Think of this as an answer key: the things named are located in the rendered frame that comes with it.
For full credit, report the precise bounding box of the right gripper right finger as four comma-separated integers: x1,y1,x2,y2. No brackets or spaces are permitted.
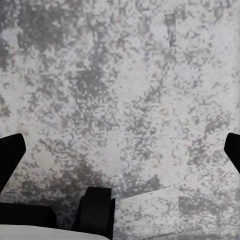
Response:
224,133,240,173

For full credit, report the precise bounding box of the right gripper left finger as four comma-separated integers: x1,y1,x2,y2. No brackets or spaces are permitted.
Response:
0,133,26,193

